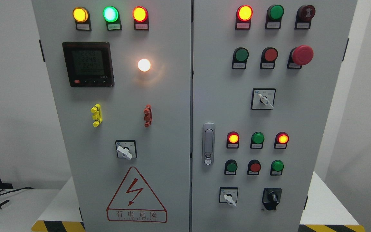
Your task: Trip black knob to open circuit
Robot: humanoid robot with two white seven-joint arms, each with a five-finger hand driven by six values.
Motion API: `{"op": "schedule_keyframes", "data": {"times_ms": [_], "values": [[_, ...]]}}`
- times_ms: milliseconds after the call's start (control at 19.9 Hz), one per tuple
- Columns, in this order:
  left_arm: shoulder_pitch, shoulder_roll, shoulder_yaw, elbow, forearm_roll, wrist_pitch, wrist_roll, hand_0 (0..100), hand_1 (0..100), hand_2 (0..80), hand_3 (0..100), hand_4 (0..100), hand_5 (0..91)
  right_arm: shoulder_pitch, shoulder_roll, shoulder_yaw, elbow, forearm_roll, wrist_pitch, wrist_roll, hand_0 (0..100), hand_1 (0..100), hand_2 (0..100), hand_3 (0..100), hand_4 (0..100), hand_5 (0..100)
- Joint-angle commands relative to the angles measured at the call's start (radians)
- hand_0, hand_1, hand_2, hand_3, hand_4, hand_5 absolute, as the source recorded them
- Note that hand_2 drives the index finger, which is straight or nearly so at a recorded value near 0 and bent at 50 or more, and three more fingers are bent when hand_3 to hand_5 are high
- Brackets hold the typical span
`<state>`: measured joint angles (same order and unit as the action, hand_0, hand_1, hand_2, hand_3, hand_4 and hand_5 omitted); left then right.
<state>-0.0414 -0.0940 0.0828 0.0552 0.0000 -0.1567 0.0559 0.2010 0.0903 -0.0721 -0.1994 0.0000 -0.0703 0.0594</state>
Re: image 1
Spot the black rotary knob switch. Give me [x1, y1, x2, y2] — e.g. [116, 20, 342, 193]
[262, 188, 282, 210]

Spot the grey electrical cabinet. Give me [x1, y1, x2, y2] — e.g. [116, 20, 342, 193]
[32, 0, 357, 232]

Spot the red terminal connector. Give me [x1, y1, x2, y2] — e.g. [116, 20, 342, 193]
[143, 104, 153, 128]

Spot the red lit indicator middle left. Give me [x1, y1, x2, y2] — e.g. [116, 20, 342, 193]
[226, 131, 240, 149]

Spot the white lit indicator light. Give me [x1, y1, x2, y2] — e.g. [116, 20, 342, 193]
[138, 59, 151, 72]

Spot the green push button lower left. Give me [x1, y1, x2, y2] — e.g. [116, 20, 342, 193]
[224, 159, 238, 175]

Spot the green push button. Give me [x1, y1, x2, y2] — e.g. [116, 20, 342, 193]
[232, 47, 249, 69]
[224, 159, 238, 175]
[270, 160, 284, 176]

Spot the green indicator middle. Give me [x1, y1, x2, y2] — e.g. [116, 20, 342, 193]
[250, 132, 265, 149]

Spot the green push button upper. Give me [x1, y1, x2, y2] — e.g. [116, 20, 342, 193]
[232, 47, 249, 69]

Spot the red push button lower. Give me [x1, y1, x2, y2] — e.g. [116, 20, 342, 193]
[247, 159, 262, 175]

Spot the red push button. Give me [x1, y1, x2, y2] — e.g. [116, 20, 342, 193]
[260, 47, 278, 69]
[247, 159, 262, 175]

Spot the yellow terminal connector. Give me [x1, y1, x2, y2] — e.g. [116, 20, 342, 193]
[91, 104, 102, 127]

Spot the red indicator middle right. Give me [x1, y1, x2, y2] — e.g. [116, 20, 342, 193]
[274, 132, 290, 149]

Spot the red electric hazard warning sticker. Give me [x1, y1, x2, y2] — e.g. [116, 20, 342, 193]
[107, 166, 167, 223]

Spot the red push button upper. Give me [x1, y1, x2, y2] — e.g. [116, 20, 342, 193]
[260, 47, 278, 69]

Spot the green push button lower right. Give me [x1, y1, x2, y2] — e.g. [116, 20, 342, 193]
[270, 160, 284, 176]

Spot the black digital power meter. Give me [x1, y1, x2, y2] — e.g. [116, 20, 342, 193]
[62, 42, 114, 88]

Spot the red lit indicator light left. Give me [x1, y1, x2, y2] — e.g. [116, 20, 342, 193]
[132, 6, 150, 31]

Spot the red lit indicator top right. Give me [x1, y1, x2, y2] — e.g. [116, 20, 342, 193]
[235, 5, 253, 30]

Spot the green lit indicator light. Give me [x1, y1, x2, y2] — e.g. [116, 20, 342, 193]
[103, 6, 122, 31]

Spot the red emergency stop button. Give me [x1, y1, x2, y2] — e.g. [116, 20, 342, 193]
[287, 44, 314, 70]

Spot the green indicator top right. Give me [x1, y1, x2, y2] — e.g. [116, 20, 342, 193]
[265, 5, 284, 29]

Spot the yellow indicator light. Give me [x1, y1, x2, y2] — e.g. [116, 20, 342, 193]
[73, 6, 91, 31]

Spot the dark red buzzer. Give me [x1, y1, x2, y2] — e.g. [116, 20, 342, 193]
[295, 5, 316, 30]

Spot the white platform with hazard stripes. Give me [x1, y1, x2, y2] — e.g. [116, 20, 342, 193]
[32, 173, 365, 232]

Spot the silver door lock handle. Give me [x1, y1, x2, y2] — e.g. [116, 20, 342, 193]
[202, 123, 215, 165]

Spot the white selector switch left door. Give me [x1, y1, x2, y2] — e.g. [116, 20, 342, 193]
[115, 140, 138, 160]

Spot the white selector switch upper right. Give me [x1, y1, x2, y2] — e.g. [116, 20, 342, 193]
[251, 88, 276, 110]

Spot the white selector switch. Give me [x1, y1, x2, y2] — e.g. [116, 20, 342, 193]
[251, 88, 276, 110]
[219, 187, 238, 207]

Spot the white selector switch lower right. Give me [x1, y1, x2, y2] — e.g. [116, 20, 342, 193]
[219, 187, 238, 207]

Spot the black cable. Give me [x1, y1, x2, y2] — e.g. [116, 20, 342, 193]
[0, 187, 36, 202]

